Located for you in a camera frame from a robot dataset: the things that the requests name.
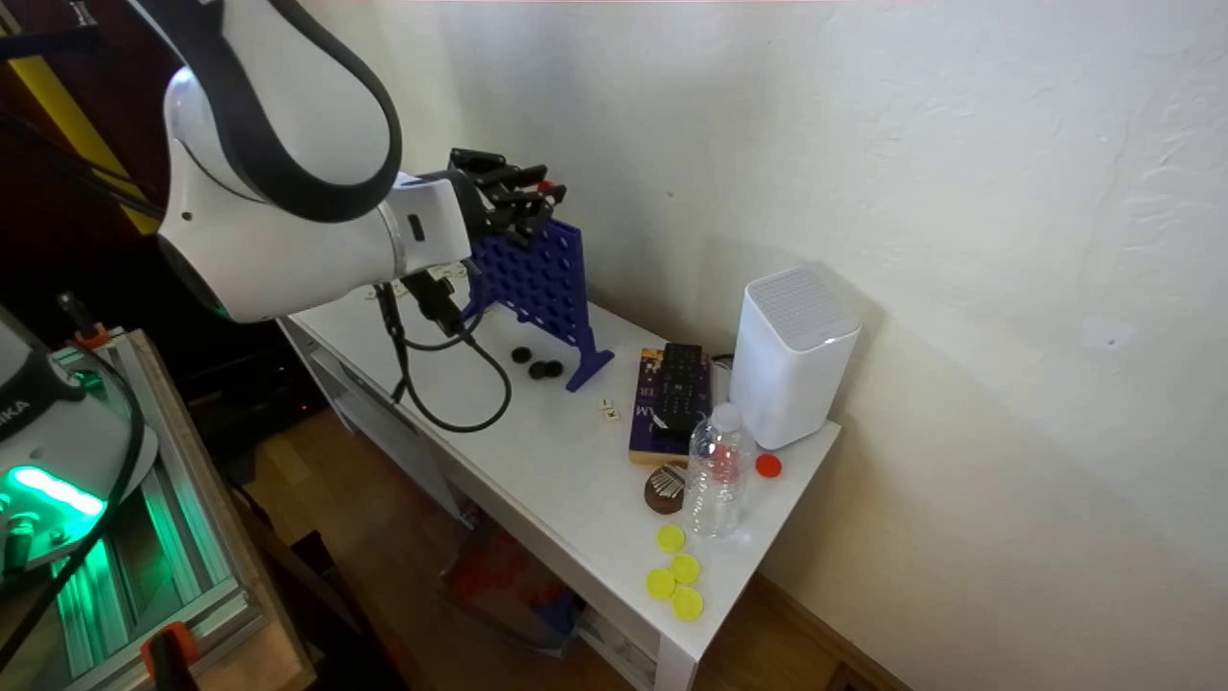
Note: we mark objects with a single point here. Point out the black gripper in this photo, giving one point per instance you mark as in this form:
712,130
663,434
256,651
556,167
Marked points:
485,196

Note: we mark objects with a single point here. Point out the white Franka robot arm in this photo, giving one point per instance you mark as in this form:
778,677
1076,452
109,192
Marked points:
282,230

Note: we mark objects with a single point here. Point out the purple token game grid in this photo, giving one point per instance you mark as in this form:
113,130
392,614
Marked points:
544,272

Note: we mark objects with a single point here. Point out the black game token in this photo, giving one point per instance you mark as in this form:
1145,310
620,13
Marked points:
525,356
560,370
540,370

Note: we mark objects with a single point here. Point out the red game token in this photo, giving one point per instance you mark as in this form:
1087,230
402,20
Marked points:
769,467

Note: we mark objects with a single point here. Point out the yellow game token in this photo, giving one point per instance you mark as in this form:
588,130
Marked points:
689,603
663,583
689,565
675,540

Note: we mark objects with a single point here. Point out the black remote control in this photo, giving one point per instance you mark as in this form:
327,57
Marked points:
679,384

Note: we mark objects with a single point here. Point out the purple flat box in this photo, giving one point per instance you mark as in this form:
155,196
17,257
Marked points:
641,434

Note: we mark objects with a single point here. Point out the white side table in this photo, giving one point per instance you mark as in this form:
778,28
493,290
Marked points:
563,462

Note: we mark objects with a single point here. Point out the white plastic container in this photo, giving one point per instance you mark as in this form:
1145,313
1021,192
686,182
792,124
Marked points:
792,359

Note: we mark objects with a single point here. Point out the brown round coaster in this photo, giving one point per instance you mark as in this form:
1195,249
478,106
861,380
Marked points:
667,487

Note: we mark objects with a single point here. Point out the clear plastic bottle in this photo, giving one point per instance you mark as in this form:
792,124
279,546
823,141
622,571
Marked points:
718,494

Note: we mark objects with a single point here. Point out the reddish storage box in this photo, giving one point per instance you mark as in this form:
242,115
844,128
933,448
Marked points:
514,588

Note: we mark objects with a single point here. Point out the orange black clamp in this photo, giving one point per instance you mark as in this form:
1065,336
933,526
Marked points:
172,647
80,327

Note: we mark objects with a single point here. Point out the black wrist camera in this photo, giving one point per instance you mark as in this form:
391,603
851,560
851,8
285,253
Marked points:
435,301

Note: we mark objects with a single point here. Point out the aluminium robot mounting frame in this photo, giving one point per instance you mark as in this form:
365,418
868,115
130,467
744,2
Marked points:
194,560

